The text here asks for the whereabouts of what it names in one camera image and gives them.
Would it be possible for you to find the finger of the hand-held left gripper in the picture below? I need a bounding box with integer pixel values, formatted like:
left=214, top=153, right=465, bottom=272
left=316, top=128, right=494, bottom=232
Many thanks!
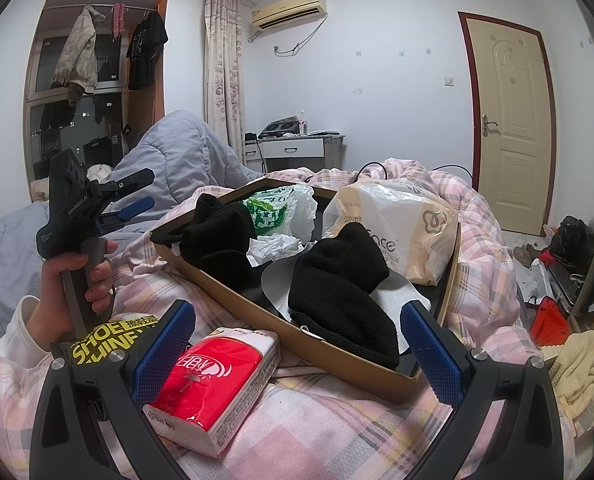
left=99, top=197, right=155, bottom=226
left=110, top=168, right=156, bottom=196

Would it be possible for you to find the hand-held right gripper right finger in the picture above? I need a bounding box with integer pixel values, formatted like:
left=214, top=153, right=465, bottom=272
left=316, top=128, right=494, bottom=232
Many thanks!
left=401, top=300, right=578, bottom=480

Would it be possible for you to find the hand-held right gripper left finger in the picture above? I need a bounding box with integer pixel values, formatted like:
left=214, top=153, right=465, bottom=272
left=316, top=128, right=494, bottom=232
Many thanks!
left=30, top=300, right=197, bottom=480

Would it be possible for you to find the red tissue pack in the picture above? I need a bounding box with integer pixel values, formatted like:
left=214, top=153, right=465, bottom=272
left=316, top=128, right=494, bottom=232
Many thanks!
left=142, top=326, right=282, bottom=458

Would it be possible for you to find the yellow black wipes packet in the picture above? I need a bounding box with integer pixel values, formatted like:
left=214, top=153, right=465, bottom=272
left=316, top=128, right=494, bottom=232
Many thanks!
left=51, top=312, right=160, bottom=426

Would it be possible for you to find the black knit hat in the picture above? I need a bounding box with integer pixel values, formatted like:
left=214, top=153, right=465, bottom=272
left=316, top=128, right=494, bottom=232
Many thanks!
left=179, top=193, right=258, bottom=286

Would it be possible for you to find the shallow cardboard box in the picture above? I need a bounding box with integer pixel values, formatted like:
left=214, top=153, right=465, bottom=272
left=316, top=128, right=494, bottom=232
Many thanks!
left=149, top=177, right=462, bottom=406

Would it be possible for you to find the black sock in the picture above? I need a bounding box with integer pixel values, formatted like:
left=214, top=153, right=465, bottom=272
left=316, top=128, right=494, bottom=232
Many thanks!
left=287, top=222, right=403, bottom=370

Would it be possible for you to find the person's left forearm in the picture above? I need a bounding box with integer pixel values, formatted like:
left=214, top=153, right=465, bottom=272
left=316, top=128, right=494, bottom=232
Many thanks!
left=0, top=294, right=58, bottom=361

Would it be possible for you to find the person's left hand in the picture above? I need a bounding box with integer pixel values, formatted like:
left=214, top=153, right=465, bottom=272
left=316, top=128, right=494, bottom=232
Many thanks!
left=28, top=239, right=120, bottom=347

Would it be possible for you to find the cream fabric bundle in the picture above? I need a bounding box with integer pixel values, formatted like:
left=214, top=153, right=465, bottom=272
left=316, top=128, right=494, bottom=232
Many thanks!
left=30, top=162, right=115, bottom=203

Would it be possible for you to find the grey blue quilt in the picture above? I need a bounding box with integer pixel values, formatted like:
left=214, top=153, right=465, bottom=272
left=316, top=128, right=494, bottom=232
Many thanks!
left=0, top=110, right=268, bottom=356

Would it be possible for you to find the red bag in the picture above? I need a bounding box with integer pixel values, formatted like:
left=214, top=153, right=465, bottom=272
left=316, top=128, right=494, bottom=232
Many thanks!
left=529, top=296, right=570, bottom=346

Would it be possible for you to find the black hanging t-shirt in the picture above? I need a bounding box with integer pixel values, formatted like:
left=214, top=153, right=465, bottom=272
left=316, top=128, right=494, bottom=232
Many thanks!
left=126, top=10, right=169, bottom=91

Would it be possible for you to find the pink plaid blanket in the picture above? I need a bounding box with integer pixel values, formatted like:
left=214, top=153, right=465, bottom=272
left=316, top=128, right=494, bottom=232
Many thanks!
left=0, top=157, right=578, bottom=480

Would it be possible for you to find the beige hanging jacket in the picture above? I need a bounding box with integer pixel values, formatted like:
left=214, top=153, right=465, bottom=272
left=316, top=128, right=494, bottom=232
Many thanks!
left=52, top=5, right=107, bottom=107

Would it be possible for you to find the floral curtain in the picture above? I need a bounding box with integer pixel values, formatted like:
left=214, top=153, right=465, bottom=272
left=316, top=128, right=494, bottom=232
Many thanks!
left=203, top=0, right=245, bottom=161

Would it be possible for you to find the white green plastic bag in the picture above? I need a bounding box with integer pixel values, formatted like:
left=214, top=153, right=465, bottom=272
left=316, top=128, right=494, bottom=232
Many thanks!
left=242, top=185, right=319, bottom=266

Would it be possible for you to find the glass door alcove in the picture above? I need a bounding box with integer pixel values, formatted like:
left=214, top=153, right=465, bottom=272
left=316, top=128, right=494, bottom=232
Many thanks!
left=24, top=0, right=170, bottom=206

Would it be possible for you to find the cream knit towel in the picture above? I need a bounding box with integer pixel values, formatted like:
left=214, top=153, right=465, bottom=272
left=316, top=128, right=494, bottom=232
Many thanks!
left=547, top=330, right=594, bottom=436

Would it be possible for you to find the beige facial tissue pack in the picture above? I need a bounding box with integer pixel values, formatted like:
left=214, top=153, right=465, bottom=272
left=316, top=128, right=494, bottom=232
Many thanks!
left=322, top=178, right=458, bottom=286

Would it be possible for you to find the black tabletop device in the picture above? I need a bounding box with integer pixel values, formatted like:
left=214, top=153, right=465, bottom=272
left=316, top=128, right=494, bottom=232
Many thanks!
left=258, top=116, right=303, bottom=139

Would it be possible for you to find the pink hanging garment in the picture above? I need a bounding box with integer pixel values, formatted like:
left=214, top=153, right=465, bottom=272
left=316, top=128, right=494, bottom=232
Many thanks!
left=111, top=2, right=127, bottom=41

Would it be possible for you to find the white drawer bedside table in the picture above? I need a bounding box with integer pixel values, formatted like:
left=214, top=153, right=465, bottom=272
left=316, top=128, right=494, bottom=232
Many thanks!
left=242, top=132, right=348, bottom=173

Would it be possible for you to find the black bag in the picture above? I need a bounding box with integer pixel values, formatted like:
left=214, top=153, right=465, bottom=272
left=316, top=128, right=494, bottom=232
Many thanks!
left=547, top=215, right=594, bottom=271

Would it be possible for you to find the cream panel door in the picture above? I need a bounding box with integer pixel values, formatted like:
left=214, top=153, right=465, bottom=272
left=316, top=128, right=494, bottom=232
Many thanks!
left=458, top=11, right=558, bottom=236

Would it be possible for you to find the black power cable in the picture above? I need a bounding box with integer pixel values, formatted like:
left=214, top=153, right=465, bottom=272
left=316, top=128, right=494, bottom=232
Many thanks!
left=354, top=161, right=478, bottom=186

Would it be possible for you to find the air conditioner cord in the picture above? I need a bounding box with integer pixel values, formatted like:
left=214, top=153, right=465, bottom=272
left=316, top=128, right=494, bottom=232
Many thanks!
left=274, top=12, right=328, bottom=56

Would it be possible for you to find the wall air conditioner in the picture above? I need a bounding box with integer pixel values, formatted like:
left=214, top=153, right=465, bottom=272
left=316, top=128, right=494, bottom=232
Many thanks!
left=249, top=0, right=328, bottom=31

